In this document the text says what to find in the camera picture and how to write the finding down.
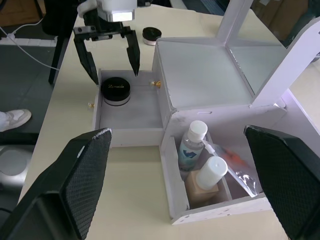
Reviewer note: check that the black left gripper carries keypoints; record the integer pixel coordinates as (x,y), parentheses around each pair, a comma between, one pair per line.
(100,31)

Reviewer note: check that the white power strip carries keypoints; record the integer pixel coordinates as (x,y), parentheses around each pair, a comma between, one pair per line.
(25,41)

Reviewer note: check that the clear bottle with white cap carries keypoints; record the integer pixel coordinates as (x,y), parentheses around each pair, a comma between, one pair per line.
(191,147)

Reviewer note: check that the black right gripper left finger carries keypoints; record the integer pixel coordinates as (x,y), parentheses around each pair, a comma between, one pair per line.
(75,180)

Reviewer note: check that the white makeup organizer with mirror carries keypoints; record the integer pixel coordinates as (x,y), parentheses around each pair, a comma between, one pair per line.
(205,75)

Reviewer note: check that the brush set in clear bag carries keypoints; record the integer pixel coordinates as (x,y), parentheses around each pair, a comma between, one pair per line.
(232,162)

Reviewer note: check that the gold drawer knob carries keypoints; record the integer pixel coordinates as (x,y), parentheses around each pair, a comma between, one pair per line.
(157,84)
(90,104)

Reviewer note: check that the black furniture leg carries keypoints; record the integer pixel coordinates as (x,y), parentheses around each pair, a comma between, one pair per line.
(60,37)

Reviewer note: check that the black round compact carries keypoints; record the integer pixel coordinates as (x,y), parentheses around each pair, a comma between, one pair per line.
(117,88)
(151,33)

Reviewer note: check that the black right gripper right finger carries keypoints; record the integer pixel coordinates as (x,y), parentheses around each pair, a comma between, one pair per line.
(287,175)

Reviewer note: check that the brown cardboard box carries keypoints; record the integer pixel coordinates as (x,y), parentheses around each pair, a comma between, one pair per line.
(277,15)

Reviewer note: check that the white organizer drawer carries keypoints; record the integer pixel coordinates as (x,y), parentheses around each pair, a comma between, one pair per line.
(140,112)

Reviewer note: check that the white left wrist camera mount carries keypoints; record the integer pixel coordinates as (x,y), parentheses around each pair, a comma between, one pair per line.
(117,7)

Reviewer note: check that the white shoe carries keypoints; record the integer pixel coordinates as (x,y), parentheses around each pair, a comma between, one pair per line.
(15,118)

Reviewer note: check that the beige bottle with white cap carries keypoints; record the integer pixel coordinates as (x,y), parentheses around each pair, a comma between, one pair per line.
(208,180)

